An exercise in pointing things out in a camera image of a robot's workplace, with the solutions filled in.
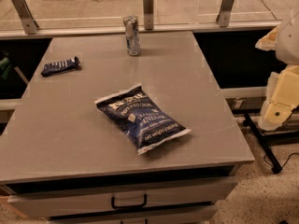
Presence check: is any upper drawer with black handle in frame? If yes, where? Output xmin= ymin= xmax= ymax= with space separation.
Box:
xmin=8 ymin=176 xmax=237 ymax=217

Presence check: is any blue chip bag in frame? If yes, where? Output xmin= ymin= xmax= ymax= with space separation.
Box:
xmin=95 ymin=84 xmax=191 ymax=155

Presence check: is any metal railing bracket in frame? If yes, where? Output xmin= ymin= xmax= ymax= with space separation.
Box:
xmin=11 ymin=0 xmax=39 ymax=35
xmin=216 ymin=0 xmax=235 ymax=27
xmin=143 ymin=0 xmax=154 ymax=30

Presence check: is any lower drawer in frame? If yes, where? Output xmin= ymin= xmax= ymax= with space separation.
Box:
xmin=47 ymin=205 xmax=217 ymax=224

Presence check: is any black floor stand leg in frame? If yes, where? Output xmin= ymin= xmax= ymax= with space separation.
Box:
xmin=243 ymin=114 xmax=282 ymax=174

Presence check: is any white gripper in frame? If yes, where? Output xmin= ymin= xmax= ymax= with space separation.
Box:
xmin=255 ymin=26 xmax=299 ymax=131

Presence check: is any right metal railing bracket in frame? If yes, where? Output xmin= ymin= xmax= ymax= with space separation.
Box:
xmin=216 ymin=0 xmax=235 ymax=27

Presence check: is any dark blue snack bar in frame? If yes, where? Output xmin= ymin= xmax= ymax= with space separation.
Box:
xmin=41 ymin=57 xmax=81 ymax=77

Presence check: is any left metal railing bracket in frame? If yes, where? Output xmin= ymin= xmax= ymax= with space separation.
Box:
xmin=11 ymin=0 xmax=39 ymax=35

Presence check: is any silver blue redbull can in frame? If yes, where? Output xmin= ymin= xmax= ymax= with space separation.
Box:
xmin=123 ymin=15 xmax=141 ymax=56

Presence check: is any middle metal railing bracket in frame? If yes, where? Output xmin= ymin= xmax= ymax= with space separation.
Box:
xmin=143 ymin=0 xmax=154 ymax=30

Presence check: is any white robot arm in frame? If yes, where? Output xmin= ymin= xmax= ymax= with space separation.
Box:
xmin=255 ymin=6 xmax=299 ymax=131

